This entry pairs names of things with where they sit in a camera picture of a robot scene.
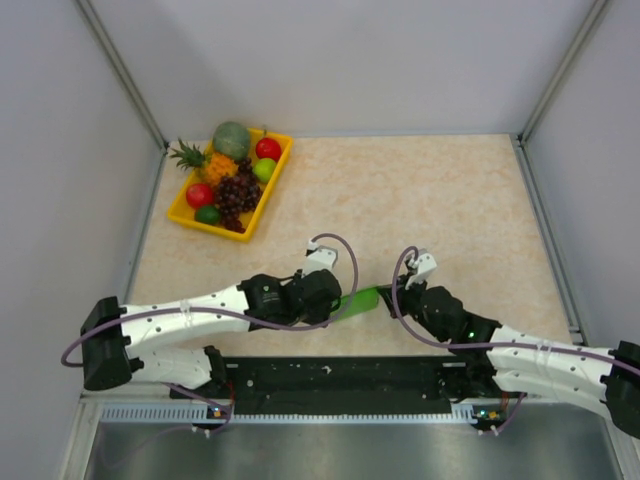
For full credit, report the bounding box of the green lime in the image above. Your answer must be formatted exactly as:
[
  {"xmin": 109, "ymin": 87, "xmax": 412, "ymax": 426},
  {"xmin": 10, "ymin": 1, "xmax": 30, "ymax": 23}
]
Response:
[{"xmin": 194, "ymin": 205, "xmax": 221, "ymax": 225}]

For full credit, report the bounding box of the purple cable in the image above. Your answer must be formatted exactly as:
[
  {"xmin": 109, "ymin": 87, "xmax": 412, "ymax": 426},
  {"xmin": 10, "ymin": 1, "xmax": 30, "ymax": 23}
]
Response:
[
  {"xmin": 60, "ymin": 232, "xmax": 360, "ymax": 439},
  {"xmin": 390, "ymin": 245, "xmax": 640, "ymax": 435}
]

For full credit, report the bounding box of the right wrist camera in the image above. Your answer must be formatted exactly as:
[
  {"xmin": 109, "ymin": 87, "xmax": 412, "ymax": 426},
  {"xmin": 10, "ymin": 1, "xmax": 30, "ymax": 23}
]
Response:
[{"xmin": 405, "ymin": 250, "xmax": 437, "ymax": 290}]

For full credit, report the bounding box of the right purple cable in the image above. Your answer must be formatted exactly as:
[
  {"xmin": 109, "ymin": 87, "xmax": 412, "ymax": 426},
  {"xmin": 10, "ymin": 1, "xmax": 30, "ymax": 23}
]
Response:
[{"xmin": 390, "ymin": 245, "xmax": 640, "ymax": 435}]

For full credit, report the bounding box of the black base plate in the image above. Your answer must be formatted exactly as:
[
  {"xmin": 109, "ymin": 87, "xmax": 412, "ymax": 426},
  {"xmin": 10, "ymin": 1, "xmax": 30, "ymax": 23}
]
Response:
[{"xmin": 194, "ymin": 356, "xmax": 502, "ymax": 415}]

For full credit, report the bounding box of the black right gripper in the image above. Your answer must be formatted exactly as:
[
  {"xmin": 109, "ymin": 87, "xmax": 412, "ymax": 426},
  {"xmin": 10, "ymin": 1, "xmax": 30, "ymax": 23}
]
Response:
[{"xmin": 378, "ymin": 271, "xmax": 449, "ymax": 343}]

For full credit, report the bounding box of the red pomegranate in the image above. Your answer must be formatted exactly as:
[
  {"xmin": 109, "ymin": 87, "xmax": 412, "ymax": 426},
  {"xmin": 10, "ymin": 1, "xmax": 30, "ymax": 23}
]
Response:
[{"xmin": 185, "ymin": 183, "xmax": 215, "ymax": 210}]

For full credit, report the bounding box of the green apple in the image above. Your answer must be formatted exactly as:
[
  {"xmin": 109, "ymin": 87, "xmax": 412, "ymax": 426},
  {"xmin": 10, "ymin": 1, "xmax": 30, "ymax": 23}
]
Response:
[{"xmin": 253, "ymin": 158, "xmax": 277, "ymax": 184}]

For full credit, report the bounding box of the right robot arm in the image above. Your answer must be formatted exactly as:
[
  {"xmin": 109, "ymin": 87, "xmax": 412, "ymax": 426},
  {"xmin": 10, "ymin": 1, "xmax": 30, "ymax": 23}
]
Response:
[{"xmin": 377, "ymin": 284, "xmax": 639, "ymax": 437}]

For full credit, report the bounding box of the white slotted cable duct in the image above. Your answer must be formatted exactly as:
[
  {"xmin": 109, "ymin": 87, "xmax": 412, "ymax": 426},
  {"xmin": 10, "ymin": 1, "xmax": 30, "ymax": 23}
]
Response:
[{"xmin": 100, "ymin": 401, "xmax": 498, "ymax": 426}]

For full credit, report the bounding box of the green melon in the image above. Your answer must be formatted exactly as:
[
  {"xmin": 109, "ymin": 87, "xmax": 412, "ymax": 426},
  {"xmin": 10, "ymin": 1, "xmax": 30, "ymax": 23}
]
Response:
[{"xmin": 212, "ymin": 121, "xmax": 251, "ymax": 162}]

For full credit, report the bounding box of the green paper box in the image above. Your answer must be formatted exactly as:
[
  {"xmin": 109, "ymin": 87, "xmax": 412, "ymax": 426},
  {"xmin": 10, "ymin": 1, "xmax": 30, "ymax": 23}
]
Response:
[{"xmin": 335, "ymin": 287, "xmax": 380, "ymax": 321}]

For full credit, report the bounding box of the red apple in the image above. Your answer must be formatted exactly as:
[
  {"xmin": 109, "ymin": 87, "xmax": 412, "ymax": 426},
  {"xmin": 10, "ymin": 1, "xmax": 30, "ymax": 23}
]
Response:
[{"xmin": 255, "ymin": 137, "xmax": 282, "ymax": 162}]

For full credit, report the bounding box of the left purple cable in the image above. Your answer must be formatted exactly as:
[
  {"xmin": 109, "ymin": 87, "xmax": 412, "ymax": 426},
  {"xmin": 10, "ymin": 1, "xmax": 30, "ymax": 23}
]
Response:
[{"xmin": 60, "ymin": 232, "xmax": 360, "ymax": 439}]

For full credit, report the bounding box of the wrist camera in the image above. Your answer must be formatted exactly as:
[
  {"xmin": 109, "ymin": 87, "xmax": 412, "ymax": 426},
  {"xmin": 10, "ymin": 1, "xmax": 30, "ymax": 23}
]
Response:
[
  {"xmin": 405, "ymin": 250, "xmax": 437, "ymax": 290},
  {"xmin": 302, "ymin": 240, "xmax": 338, "ymax": 276}
]

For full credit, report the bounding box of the yellow plastic tray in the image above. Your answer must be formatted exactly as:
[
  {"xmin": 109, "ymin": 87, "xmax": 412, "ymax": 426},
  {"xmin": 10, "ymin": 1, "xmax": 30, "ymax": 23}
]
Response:
[{"xmin": 167, "ymin": 121, "xmax": 294, "ymax": 242}]

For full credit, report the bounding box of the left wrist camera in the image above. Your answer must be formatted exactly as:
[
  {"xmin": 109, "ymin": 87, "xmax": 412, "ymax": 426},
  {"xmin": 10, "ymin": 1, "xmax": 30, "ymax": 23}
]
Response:
[{"xmin": 302, "ymin": 240, "xmax": 338, "ymax": 276}]

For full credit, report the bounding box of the aluminium frame rail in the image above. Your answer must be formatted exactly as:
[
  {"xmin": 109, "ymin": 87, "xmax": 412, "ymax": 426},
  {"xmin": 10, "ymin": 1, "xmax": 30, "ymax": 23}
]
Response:
[{"xmin": 79, "ymin": 362, "xmax": 626, "ymax": 405}]

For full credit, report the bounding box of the pineapple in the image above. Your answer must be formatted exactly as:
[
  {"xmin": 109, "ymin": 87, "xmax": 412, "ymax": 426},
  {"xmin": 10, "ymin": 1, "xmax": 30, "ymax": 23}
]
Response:
[{"xmin": 169, "ymin": 139, "xmax": 238, "ymax": 187}]

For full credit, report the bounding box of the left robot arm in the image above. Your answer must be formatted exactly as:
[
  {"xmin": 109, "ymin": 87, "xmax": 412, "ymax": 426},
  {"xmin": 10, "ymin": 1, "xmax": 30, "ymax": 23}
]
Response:
[{"xmin": 80, "ymin": 269, "xmax": 342, "ymax": 397}]

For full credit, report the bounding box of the purple grape bunch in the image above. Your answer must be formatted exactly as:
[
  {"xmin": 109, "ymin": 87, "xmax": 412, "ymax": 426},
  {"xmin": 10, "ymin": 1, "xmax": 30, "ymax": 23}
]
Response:
[{"xmin": 216, "ymin": 158, "xmax": 262, "ymax": 233}]

